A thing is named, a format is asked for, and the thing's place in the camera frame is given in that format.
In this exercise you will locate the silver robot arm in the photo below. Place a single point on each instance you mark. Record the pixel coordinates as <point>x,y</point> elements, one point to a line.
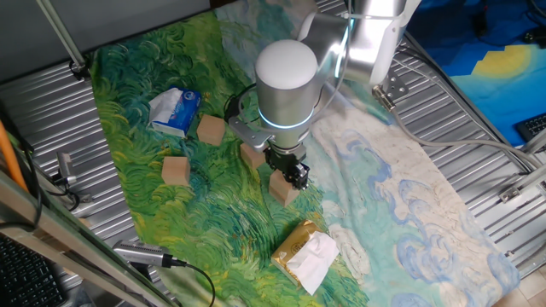
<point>286,85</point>

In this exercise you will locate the blue tissue pack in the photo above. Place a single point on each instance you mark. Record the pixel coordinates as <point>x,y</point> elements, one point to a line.
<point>181,113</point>

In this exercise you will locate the silver camera on frame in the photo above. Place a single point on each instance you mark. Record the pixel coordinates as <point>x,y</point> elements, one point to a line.
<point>136,253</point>

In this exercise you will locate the large wooden cube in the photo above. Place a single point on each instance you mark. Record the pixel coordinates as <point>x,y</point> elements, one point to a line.
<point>278,181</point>
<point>175,171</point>
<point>285,199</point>
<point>251,158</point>
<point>211,130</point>

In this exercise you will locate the green blue painted cloth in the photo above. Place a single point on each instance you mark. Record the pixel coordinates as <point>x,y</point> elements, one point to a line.
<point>213,221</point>

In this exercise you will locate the grey stand pole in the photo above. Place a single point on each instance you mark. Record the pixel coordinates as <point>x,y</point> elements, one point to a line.
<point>64,36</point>

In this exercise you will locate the black keyboard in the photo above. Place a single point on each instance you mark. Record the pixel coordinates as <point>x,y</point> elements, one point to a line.
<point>25,277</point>
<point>533,125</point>

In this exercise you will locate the orange tube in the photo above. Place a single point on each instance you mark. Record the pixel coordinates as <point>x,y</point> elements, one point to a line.
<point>9,153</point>

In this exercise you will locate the aluminium profile rail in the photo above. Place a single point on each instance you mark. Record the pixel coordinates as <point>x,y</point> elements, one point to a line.
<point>522,183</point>

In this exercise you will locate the grey camera on stand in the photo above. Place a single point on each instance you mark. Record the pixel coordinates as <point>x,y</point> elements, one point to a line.
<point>66,166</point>

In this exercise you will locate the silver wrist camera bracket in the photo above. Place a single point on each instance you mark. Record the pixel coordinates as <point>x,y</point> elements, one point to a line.
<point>249,135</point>

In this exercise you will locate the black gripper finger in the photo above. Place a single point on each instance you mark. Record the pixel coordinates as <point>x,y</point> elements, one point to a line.
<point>274,170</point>
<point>300,177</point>

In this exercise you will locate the blue yellow patterned mat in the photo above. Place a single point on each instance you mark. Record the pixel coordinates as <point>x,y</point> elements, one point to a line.
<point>469,25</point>

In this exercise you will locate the aluminium frame beam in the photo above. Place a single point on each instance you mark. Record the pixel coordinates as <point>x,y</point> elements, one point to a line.
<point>64,230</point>

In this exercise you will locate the gold tissue pack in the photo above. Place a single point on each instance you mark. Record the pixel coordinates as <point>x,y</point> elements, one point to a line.
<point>290,249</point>

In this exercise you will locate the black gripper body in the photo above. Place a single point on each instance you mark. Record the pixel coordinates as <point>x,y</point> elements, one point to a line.
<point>288,158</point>

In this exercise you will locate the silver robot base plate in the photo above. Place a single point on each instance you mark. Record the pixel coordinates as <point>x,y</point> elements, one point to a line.
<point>396,87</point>

